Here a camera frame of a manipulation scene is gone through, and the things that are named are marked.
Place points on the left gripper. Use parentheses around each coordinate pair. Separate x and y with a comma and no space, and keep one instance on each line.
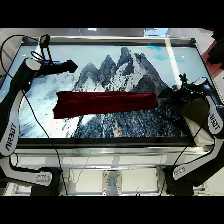
(65,66)

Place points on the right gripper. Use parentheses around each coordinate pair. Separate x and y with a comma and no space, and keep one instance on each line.
(170,94)

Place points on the red garment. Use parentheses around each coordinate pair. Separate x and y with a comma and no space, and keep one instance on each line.
(106,103)

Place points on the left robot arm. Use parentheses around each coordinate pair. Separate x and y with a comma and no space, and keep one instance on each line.
(13,110)

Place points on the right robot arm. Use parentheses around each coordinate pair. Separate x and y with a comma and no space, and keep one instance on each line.
(213,126)

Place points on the heap of clothes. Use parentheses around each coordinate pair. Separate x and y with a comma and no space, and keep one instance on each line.
(215,50)

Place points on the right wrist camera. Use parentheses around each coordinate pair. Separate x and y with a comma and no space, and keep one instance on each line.
(183,80)

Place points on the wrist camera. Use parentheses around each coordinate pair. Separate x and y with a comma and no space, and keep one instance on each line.
(183,80)
(45,41)

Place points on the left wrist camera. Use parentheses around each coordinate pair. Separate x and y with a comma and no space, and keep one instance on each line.
(45,41)

